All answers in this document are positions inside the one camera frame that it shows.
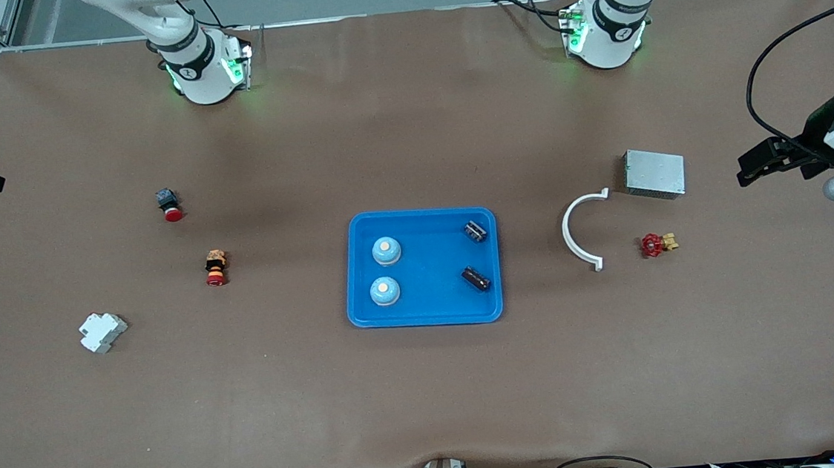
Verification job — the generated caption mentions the blue desk bell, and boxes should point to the blue desk bell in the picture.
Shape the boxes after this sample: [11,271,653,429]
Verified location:
[367,276,402,309]
[370,234,404,268]

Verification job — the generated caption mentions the blue plastic tray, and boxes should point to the blue plastic tray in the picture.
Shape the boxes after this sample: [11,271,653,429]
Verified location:
[339,202,507,335]

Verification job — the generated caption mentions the silver metal power supply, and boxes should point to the silver metal power supply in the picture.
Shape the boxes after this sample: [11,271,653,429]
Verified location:
[621,145,688,204]

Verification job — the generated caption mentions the red emergency stop button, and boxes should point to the red emergency stop button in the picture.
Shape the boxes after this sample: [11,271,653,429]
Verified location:
[155,187,185,224]

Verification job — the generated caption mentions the white circuit breaker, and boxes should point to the white circuit breaker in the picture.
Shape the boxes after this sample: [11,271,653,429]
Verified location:
[78,310,131,355]

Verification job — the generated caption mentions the white half-round pipe clamp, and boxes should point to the white half-round pipe clamp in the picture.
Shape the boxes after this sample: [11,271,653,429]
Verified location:
[559,187,617,275]

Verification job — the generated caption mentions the red yellow push button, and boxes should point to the red yellow push button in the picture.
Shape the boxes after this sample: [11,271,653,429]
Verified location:
[203,249,230,289]

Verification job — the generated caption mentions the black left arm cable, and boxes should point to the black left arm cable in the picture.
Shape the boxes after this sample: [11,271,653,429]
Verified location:
[738,0,834,145]

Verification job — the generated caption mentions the brass valve red handle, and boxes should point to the brass valve red handle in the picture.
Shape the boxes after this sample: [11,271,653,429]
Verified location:
[639,231,680,260]

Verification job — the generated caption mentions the black base power cable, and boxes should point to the black base power cable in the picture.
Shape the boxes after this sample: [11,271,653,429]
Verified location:
[492,0,573,39]

